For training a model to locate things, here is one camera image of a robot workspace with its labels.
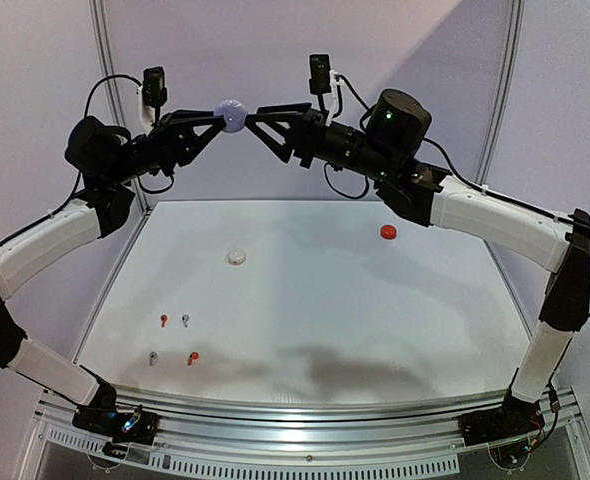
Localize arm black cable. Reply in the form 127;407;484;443
44;74;176;221
322;73;590;319

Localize right aluminium corner post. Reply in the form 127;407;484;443
475;0;524;184

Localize red charging case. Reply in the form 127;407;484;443
380;225;397;240

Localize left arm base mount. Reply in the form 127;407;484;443
72;405;161;445

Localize aluminium front rail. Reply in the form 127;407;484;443
21;388;590;479

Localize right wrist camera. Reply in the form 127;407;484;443
309;54;344;126

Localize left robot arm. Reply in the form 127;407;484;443
0;110;226;434

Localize aluminium corner post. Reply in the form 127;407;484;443
475;0;524;184
87;0;151;211

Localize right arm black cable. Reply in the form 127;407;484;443
322;73;590;319

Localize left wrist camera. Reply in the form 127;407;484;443
137;66;168;133

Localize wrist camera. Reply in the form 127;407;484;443
309;54;344;126
137;66;168;133

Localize left aluminium corner post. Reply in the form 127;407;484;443
87;0;151;211

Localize red earbud front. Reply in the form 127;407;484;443
187;351;199;366

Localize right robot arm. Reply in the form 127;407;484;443
245;89;590;436

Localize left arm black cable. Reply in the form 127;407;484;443
44;74;176;221

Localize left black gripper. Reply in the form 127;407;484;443
105;109;227;184

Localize purple charging case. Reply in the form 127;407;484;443
214;99;248;134

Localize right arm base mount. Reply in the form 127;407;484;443
458;404;545;446

